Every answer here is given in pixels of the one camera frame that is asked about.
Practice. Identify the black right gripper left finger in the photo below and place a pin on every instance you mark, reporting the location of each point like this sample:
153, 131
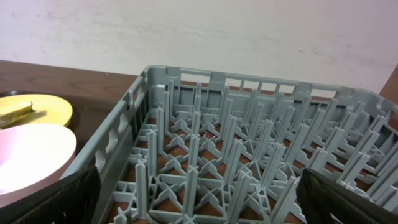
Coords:
72, 199

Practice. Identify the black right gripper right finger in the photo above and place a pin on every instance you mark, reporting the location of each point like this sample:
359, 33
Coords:
324, 201

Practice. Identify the pink shallow bowl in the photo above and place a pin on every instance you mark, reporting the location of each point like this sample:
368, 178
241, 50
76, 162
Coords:
33, 156

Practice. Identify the yellow round plate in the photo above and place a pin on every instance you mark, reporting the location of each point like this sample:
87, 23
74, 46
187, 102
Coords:
48, 109

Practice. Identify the green yellow snack wrapper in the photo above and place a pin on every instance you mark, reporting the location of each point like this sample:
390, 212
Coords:
14, 116

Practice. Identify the grey plastic dishwasher rack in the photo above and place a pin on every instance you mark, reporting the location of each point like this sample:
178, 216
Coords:
196, 146

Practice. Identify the dark brown serving tray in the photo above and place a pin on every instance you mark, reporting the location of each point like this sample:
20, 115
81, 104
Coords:
88, 114

